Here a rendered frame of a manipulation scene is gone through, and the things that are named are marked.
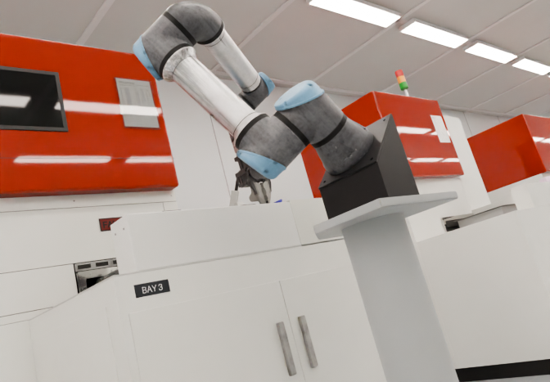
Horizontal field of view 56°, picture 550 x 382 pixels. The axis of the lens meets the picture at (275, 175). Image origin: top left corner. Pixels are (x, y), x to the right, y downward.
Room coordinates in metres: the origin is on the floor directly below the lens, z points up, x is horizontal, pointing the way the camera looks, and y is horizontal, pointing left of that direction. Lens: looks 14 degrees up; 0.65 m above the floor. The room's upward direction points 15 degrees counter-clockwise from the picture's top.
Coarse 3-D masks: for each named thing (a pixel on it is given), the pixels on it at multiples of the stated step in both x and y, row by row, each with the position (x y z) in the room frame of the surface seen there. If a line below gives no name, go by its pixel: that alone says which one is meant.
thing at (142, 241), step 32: (128, 224) 1.19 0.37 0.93; (160, 224) 1.25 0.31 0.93; (192, 224) 1.31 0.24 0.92; (224, 224) 1.38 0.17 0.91; (256, 224) 1.46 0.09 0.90; (288, 224) 1.55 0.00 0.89; (128, 256) 1.20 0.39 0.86; (160, 256) 1.24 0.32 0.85; (192, 256) 1.30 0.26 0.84; (224, 256) 1.37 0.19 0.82
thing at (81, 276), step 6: (90, 270) 1.73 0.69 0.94; (96, 270) 1.74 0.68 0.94; (102, 270) 1.76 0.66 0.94; (108, 270) 1.77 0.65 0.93; (114, 270) 1.79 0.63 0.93; (78, 276) 1.70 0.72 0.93; (84, 276) 1.71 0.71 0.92; (90, 276) 1.73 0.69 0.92; (96, 276) 1.74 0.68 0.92; (78, 282) 1.70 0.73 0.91; (84, 282) 1.71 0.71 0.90; (78, 288) 1.70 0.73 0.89; (84, 288) 1.71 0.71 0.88
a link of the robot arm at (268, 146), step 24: (168, 24) 1.18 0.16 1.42; (144, 48) 1.19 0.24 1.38; (168, 48) 1.19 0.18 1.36; (192, 48) 1.23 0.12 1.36; (168, 72) 1.22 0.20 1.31; (192, 72) 1.20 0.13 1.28; (192, 96) 1.23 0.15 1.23; (216, 96) 1.20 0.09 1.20; (216, 120) 1.24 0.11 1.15; (240, 120) 1.20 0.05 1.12; (264, 120) 1.19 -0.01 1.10; (240, 144) 1.21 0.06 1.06; (264, 144) 1.18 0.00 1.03; (288, 144) 1.18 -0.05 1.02; (264, 168) 1.19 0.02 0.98
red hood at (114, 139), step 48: (0, 48) 1.56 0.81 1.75; (48, 48) 1.68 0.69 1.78; (96, 48) 1.81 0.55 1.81; (0, 96) 1.54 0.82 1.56; (48, 96) 1.66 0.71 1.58; (96, 96) 1.79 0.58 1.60; (144, 96) 1.93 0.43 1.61; (0, 144) 1.53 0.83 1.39; (48, 144) 1.64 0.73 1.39; (96, 144) 1.76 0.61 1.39; (144, 144) 1.90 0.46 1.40; (0, 192) 1.53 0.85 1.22; (48, 192) 1.64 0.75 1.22; (96, 192) 1.78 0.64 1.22
